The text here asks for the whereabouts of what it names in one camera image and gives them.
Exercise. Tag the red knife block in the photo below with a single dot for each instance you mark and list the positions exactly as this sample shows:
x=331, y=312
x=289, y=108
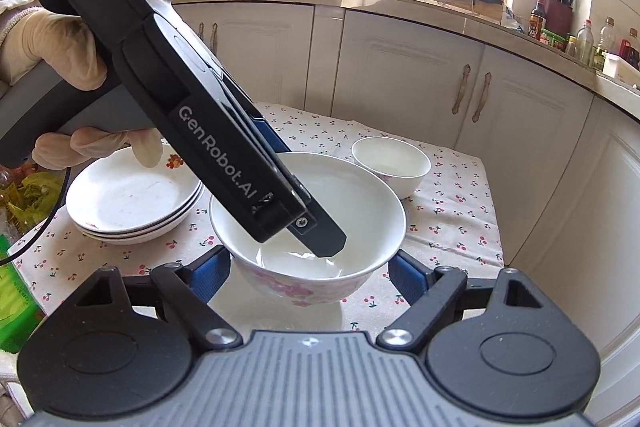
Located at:
x=557, y=14

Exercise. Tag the cherry print tablecloth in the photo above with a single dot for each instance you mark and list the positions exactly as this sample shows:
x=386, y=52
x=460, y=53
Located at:
x=450, y=227

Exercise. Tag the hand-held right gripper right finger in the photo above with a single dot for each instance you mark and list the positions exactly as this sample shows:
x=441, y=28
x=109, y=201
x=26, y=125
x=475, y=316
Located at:
x=407, y=274

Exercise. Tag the white cloth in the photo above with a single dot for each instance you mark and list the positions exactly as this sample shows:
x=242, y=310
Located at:
x=10, y=382

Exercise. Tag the person's left forearm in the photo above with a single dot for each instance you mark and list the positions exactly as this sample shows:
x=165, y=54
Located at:
x=12, y=4

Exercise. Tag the white plastic container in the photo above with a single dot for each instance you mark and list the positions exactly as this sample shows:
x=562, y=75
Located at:
x=622, y=69

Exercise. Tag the dark soy sauce bottle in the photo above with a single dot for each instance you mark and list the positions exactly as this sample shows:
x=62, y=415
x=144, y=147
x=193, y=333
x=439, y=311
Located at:
x=537, y=22

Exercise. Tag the person's left hand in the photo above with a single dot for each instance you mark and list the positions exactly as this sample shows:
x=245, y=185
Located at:
x=65, y=52

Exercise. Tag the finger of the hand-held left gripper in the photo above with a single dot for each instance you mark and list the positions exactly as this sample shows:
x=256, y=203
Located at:
x=261, y=129
x=325, y=239

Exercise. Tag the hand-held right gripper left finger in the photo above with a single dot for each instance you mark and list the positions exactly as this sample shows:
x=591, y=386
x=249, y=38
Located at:
x=210, y=277

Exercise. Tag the clear oil bottle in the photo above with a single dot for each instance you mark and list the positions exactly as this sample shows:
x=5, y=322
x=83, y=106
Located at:
x=606, y=42

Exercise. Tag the green printed packet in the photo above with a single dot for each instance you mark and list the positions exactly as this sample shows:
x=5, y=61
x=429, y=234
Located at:
x=17, y=297

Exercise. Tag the cream cabinet door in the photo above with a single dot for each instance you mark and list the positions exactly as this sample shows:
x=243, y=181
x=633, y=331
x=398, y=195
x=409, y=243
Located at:
x=400, y=72
x=197, y=14
x=540, y=147
x=265, y=57

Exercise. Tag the white fruit print plate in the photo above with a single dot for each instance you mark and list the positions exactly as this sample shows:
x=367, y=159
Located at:
x=125, y=240
x=125, y=233
x=130, y=202

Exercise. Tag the yellow plastic bag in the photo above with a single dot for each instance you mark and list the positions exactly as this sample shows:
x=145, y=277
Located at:
x=35, y=197

